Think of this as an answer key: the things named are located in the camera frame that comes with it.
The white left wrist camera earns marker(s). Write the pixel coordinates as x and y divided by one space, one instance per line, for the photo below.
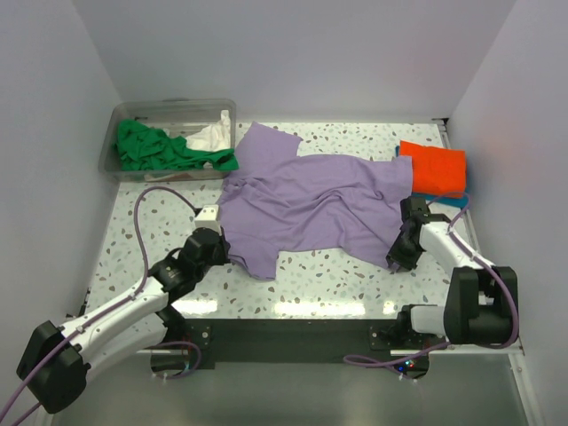
208 217

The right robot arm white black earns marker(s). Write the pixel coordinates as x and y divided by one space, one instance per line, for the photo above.
481 306

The clear plastic bin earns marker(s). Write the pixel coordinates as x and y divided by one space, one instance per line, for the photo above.
177 118

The teal folded t shirt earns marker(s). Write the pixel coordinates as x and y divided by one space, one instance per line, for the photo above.
458 203

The green t shirt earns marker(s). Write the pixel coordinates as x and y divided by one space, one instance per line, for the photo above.
142 148

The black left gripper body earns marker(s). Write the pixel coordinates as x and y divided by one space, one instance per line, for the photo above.
219 256

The orange folded t shirt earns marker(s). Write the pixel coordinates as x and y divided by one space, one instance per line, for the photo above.
436 170

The white t shirt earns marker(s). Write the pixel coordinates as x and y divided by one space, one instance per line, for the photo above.
214 137

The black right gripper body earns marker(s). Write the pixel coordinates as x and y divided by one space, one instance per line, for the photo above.
405 252

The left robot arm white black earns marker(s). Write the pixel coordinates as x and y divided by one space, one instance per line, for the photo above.
56 362

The purple t shirt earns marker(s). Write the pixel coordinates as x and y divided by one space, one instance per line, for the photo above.
280 201

